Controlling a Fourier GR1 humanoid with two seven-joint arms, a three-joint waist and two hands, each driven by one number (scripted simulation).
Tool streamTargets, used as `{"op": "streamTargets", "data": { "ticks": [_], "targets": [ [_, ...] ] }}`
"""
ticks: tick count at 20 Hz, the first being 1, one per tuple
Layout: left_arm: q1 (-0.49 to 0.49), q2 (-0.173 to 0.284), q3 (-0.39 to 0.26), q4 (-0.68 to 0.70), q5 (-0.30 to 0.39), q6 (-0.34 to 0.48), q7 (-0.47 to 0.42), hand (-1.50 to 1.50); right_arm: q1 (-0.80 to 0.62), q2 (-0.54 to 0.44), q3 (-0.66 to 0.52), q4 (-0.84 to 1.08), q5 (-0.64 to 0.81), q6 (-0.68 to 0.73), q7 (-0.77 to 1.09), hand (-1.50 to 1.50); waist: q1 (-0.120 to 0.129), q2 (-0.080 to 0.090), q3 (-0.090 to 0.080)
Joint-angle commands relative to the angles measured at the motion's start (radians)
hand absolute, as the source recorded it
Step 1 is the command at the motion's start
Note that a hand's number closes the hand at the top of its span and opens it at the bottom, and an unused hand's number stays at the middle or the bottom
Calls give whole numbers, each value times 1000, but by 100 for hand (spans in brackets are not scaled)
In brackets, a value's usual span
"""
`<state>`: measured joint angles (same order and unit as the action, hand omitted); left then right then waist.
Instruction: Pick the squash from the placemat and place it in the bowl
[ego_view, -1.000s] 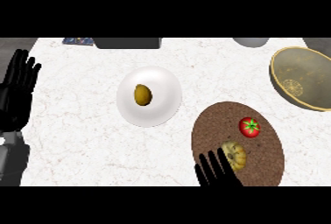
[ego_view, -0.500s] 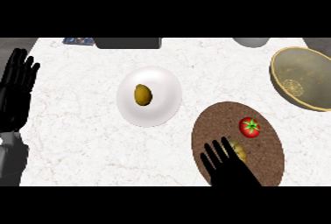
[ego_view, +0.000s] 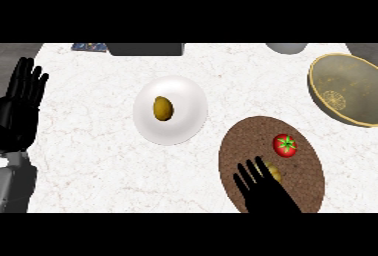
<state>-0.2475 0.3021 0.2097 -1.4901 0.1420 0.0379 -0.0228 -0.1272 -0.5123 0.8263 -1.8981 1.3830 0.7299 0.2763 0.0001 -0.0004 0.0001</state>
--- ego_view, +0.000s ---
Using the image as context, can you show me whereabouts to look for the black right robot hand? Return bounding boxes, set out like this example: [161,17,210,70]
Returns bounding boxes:
[232,155,303,214]

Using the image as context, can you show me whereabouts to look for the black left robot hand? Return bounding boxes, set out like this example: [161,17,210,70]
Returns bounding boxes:
[0,56,51,154]

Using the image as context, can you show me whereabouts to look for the yellow squash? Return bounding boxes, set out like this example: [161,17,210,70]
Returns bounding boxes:
[265,161,285,184]

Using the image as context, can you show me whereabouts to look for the brown oval placemat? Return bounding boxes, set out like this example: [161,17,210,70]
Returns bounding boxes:
[217,115,327,214]

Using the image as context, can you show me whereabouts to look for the olive yellow-rimmed bowl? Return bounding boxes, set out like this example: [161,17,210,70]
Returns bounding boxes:
[307,52,378,129]

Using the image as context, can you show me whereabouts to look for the red tomato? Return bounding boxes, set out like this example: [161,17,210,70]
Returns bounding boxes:
[272,133,300,158]

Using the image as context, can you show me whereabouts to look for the blue patterned flat object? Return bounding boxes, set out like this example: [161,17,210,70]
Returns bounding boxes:
[71,42,108,53]

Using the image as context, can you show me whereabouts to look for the olive yellow oval vegetable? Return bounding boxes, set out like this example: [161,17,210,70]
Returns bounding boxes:
[152,95,176,122]

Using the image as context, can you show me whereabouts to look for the white plate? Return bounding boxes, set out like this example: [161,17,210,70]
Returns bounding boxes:
[132,75,210,147]

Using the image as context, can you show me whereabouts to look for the dark grey rectangular appliance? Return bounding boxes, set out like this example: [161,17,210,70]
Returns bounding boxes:
[107,42,186,57]

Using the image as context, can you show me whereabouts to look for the grey round object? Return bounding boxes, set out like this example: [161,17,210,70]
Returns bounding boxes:
[265,42,310,56]

